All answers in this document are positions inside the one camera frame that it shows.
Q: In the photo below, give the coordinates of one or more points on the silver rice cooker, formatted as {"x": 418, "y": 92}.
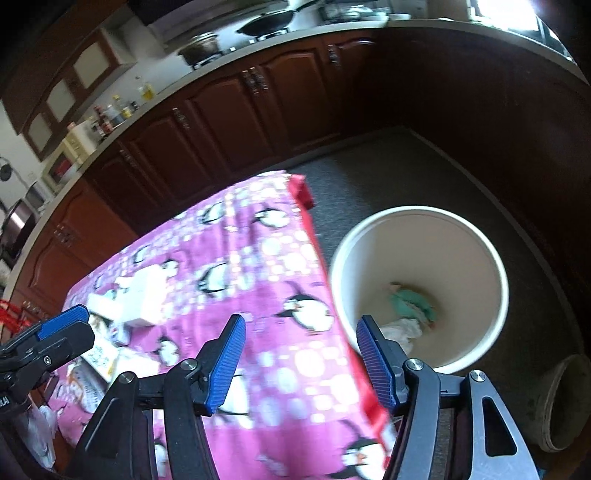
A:
{"x": 16, "y": 226}

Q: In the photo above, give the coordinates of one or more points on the dark wooden kitchen cabinets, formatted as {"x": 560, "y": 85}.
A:
{"x": 258, "y": 106}

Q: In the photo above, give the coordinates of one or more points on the white crumpled paper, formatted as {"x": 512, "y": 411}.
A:
{"x": 401, "y": 332}

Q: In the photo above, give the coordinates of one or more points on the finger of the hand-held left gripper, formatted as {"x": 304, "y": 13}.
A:
{"x": 69, "y": 344}
{"x": 64, "y": 319}

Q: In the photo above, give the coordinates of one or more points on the translucent plastic bag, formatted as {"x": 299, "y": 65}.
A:
{"x": 41, "y": 434}

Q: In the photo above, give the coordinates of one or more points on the wooden wall cabinets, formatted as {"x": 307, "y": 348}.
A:
{"x": 69, "y": 78}

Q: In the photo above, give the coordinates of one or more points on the black wok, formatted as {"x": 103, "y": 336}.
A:
{"x": 268, "y": 21}

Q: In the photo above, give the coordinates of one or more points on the small printed box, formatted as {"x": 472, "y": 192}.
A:
{"x": 117, "y": 333}

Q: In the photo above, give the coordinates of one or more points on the dark cooking pot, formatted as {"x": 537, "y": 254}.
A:
{"x": 201, "y": 48}

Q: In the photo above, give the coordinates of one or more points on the white long box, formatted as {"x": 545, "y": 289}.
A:
{"x": 145, "y": 297}

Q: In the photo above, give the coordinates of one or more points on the yellow oil bottle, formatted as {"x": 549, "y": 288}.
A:
{"x": 147, "y": 90}

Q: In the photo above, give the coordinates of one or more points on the pink penguin printed blanket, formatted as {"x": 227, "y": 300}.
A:
{"x": 258, "y": 258}

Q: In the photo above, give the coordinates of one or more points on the green crumpled wrapper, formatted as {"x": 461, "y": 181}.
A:
{"x": 411, "y": 302}

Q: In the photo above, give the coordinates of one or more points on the group of condiment bottles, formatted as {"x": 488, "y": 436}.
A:
{"x": 111, "y": 117}

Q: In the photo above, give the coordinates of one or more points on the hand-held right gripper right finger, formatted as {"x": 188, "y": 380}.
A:
{"x": 376, "y": 364}

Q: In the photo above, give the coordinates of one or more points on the green white printed carton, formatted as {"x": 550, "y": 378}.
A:
{"x": 101, "y": 360}

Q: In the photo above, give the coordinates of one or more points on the bright window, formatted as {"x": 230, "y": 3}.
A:
{"x": 503, "y": 9}

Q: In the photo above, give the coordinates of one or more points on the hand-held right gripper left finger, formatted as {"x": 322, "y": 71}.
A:
{"x": 226, "y": 364}

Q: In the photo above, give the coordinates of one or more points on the white plastic bucket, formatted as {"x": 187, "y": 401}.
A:
{"x": 466, "y": 258}

